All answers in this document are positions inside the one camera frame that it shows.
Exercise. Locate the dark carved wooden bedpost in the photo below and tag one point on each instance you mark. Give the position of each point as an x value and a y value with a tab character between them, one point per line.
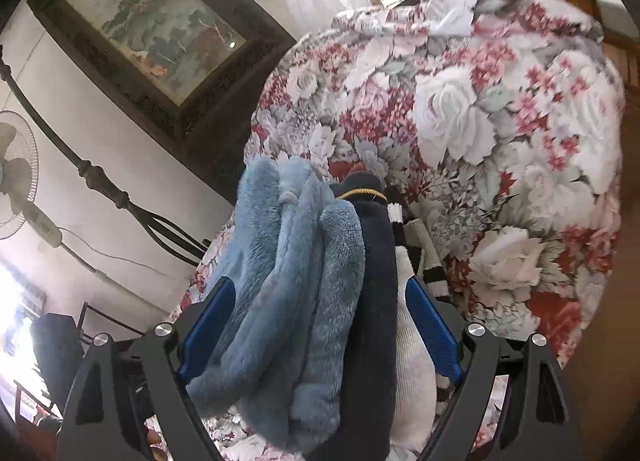
95	176

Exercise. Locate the dark framed landscape painting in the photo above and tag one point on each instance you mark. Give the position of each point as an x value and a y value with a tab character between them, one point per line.
160	21

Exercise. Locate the wooden chair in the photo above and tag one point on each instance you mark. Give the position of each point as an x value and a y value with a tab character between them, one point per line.
30	398

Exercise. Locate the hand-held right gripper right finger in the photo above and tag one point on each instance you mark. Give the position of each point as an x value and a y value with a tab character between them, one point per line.
432	331

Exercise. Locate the white standing fan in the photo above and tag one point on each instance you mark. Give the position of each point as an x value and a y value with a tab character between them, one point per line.
20	166

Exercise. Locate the light blue fleece jacket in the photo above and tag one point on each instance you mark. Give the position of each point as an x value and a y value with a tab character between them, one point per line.
280	291

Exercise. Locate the white knitted garment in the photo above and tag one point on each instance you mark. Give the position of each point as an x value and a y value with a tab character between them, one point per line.
412	366

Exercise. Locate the black white striped garment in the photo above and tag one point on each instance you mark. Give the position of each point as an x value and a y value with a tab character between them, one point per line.
430	261

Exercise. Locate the navy blue garment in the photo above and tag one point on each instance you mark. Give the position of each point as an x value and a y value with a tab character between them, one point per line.
375	291

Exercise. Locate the floral blanket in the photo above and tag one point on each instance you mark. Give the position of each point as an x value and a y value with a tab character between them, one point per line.
500	141

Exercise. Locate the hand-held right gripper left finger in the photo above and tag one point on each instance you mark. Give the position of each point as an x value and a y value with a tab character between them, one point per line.
210	326

